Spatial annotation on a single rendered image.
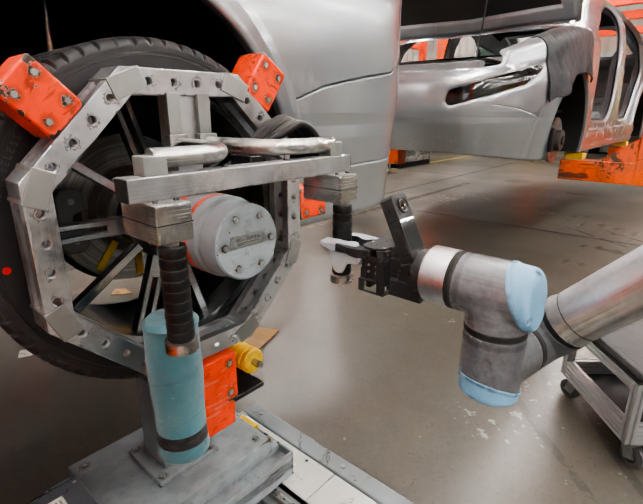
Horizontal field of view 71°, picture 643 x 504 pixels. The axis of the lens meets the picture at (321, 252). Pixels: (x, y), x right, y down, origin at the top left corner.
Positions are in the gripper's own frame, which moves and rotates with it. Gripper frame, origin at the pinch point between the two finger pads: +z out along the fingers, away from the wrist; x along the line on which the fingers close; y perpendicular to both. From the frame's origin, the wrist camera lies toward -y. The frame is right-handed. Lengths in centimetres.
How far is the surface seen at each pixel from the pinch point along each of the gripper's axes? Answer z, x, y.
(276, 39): 33, 18, -39
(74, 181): 44, -28, -9
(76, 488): 21, -44, 40
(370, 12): 33, 55, -49
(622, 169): 4, 344, 20
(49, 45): 60, -23, -36
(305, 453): 25, 17, 76
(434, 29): 158, 322, -89
